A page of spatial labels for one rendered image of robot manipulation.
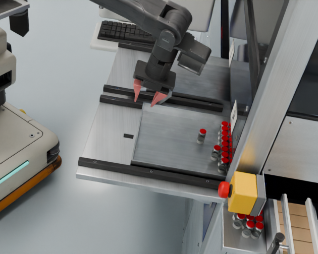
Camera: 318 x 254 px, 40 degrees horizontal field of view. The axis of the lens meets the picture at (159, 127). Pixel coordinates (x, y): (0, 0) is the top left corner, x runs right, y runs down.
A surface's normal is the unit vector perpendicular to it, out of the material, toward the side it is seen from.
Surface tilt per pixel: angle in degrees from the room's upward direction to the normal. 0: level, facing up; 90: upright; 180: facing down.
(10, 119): 0
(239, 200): 90
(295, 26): 90
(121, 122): 0
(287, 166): 90
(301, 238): 0
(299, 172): 90
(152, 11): 21
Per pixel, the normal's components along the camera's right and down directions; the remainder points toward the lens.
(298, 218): 0.14, -0.74
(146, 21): -0.38, 0.75
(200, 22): -0.04, 0.66
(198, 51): 0.27, -0.42
